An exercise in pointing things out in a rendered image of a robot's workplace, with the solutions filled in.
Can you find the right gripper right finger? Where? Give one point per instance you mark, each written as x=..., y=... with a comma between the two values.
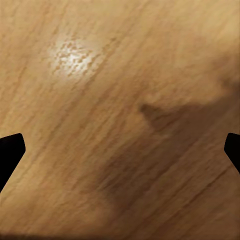
x=232, y=149

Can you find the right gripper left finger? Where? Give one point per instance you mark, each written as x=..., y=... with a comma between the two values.
x=12, y=149

